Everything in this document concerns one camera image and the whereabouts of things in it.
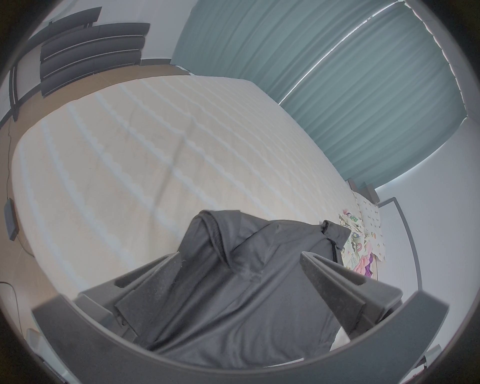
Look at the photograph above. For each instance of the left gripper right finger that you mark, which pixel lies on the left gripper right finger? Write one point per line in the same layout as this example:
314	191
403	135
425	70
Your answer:
348	296

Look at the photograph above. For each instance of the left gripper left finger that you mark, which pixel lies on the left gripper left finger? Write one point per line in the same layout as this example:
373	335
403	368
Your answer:
142	292

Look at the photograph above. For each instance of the black shorts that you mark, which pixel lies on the black shorts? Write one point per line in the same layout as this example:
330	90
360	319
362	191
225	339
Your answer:
255	300

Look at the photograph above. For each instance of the bed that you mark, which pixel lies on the bed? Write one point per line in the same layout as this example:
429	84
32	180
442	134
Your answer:
131	150

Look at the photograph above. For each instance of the dark grey flat box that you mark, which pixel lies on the dark grey flat box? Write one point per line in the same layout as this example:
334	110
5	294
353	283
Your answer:
10	221

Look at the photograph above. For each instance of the purple satin garment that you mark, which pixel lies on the purple satin garment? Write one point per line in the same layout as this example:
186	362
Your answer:
369	272

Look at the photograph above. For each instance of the pink garment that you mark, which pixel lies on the pink garment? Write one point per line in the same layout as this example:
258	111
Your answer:
362	264

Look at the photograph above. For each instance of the white printed pillow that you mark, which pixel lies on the white printed pillow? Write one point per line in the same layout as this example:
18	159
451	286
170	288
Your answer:
371	221

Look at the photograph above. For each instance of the grey bedside table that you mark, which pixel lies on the grey bedside table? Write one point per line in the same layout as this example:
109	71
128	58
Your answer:
369	193

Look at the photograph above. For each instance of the blue-green curtain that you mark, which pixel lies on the blue-green curtain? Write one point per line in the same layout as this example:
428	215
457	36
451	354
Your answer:
375	112
243	45

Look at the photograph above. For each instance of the dark grey chest of drawers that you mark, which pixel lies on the dark grey chest of drawers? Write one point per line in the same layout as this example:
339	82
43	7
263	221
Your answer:
90	56

